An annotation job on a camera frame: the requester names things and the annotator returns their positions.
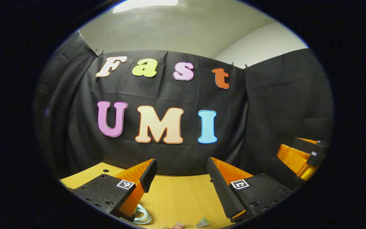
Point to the light blue suitcase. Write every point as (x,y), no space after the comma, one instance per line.
(148,213)

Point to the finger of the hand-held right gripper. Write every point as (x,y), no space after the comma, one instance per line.
(294,160)
(303,144)

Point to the black backdrop cloth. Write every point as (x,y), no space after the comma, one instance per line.
(170,95)

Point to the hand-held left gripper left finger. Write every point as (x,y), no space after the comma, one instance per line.
(149,176)

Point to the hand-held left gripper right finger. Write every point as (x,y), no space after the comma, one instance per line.
(219,187)

